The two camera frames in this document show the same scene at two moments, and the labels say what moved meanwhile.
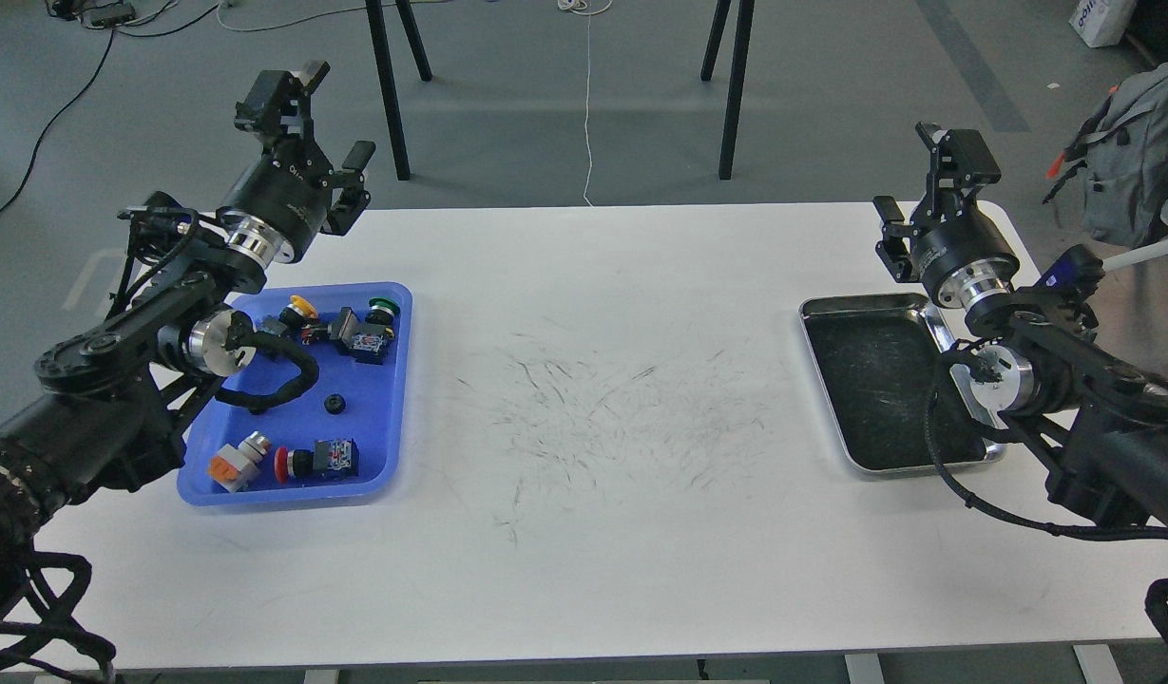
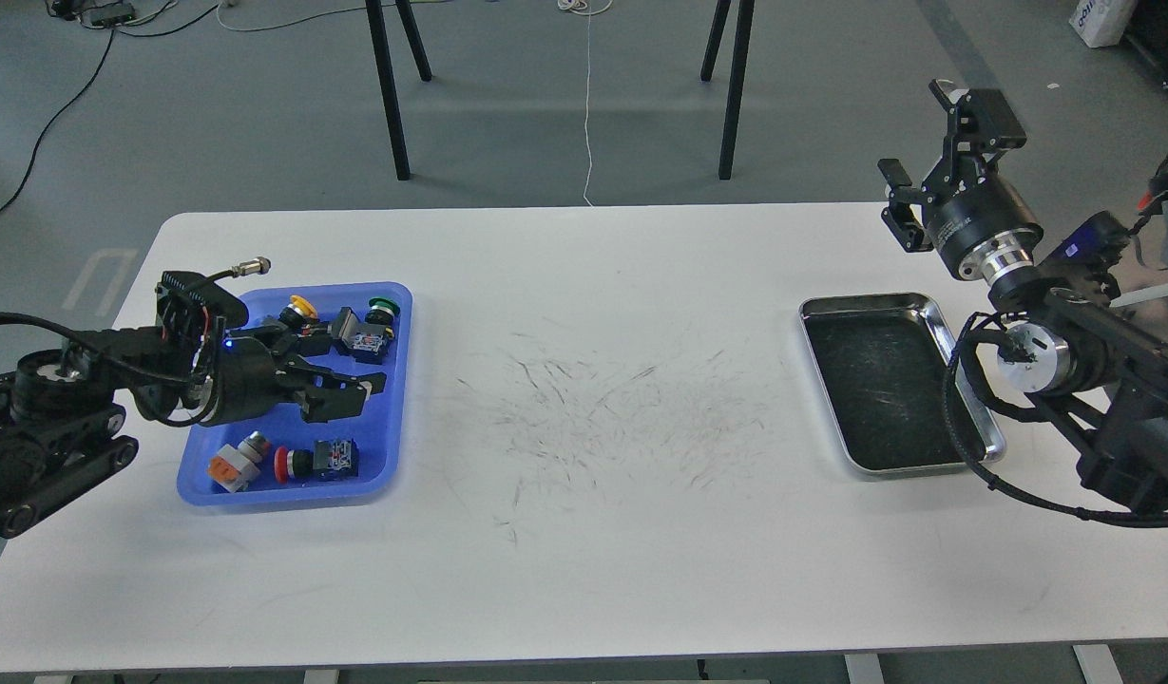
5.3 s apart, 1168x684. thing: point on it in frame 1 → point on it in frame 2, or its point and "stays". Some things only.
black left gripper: [280, 205] → [250, 383]
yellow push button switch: [298, 316] stays
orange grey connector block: [235, 467] stays
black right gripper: [956, 251] → [985, 230]
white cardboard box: [1101, 23] stays
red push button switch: [333, 458] stays
